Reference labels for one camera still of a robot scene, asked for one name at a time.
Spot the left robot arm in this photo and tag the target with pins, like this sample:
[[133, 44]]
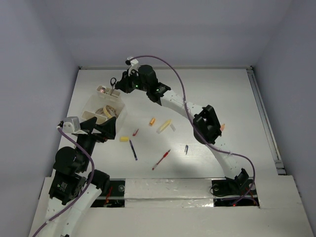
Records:
[[76, 183]]

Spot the clear tape roll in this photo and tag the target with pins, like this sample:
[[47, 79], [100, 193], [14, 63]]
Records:
[[100, 111]]

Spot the purple gel pen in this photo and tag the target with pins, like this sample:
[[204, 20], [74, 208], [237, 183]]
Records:
[[133, 150]]

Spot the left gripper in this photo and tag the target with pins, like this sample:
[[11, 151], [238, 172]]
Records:
[[108, 128]]

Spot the black handled scissors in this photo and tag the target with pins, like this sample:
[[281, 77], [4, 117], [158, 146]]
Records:
[[112, 83]]

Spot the beige masking tape roll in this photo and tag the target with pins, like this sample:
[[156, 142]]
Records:
[[110, 112]]

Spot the cream divided pen holder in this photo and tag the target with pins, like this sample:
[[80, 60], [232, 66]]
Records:
[[116, 96]]

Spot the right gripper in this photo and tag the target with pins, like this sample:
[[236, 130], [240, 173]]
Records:
[[124, 84]]

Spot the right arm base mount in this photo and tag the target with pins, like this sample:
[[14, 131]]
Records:
[[225, 194]]

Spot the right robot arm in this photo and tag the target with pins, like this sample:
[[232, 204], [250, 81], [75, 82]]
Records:
[[204, 120]]

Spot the red gel pen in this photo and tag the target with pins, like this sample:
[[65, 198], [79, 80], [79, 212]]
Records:
[[161, 159]]

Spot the yellow highlighter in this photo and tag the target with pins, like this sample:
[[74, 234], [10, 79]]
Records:
[[165, 125]]

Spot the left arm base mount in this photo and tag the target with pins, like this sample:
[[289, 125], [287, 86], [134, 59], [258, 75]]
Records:
[[114, 197]]

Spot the yellow eraser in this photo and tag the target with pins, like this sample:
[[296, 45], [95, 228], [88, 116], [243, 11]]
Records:
[[124, 139]]

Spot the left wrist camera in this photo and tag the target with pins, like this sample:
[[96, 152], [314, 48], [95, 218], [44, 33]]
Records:
[[70, 125]]

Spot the pink glue bottle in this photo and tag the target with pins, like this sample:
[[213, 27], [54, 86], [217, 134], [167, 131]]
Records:
[[223, 127]]

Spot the clear highlighter cap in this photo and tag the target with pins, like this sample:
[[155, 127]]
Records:
[[172, 127]]

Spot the white perforated storage basket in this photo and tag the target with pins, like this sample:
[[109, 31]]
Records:
[[95, 102]]

